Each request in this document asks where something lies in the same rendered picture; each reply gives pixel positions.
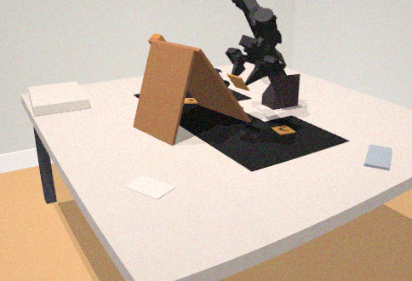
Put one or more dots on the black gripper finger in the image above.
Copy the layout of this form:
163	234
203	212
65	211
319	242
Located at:
238	66
258	72

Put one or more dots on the white flat card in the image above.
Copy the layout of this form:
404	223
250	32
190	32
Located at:
150	187

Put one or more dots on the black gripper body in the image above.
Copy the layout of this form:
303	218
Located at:
271	62

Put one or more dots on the cream flat block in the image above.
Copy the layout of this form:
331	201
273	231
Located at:
58	97

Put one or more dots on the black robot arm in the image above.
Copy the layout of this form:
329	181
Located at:
262	22

